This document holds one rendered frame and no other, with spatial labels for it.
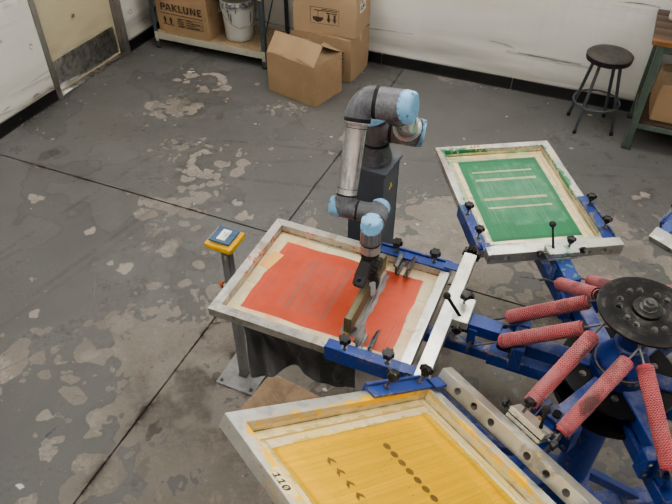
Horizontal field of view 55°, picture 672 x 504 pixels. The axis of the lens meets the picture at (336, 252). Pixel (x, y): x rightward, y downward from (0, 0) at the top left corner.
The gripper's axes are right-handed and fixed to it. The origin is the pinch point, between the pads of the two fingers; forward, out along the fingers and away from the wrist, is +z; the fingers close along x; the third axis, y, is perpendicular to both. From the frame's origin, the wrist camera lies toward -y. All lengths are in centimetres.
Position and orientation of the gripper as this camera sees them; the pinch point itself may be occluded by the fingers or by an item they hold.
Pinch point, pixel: (366, 293)
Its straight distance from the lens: 249.1
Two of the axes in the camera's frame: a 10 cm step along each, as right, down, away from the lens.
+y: 3.9, -6.2, 6.8
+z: 0.0, 7.4, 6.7
